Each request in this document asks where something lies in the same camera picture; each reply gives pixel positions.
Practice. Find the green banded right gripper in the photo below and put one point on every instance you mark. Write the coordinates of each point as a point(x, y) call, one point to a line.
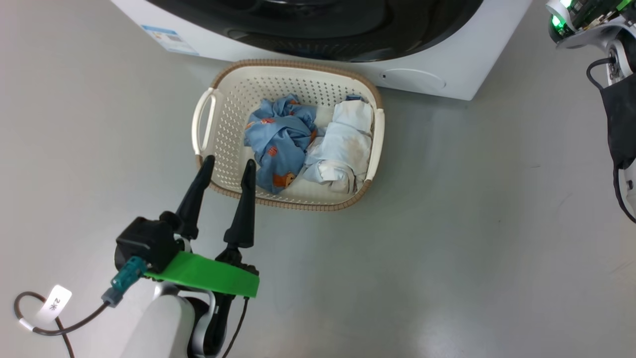
point(591, 12)

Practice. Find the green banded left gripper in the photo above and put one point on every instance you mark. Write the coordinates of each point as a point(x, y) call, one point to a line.
point(208, 276)

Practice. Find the blue bear print garment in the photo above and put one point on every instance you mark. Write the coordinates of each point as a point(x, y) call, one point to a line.
point(280, 144)

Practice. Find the pale white garment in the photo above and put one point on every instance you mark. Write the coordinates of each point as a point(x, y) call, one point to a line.
point(343, 144)

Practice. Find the dark round washing machine door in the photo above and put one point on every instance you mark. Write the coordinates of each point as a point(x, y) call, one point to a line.
point(318, 30)

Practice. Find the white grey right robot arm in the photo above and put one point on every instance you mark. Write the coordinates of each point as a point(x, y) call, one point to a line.
point(618, 54)

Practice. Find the cream perforated laundry basket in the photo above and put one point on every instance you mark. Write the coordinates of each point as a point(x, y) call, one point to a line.
point(231, 114)

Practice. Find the white front-load washing machine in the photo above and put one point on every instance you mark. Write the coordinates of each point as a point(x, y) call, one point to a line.
point(467, 49)

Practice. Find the blue energy label sticker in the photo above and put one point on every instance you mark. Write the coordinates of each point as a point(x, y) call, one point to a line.
point(169, 40)

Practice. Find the round white drain filter cover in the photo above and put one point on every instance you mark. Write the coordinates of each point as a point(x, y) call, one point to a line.
point(415, 79)

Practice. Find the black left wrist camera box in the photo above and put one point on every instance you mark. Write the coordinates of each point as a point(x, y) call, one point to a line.
point(146, 241)

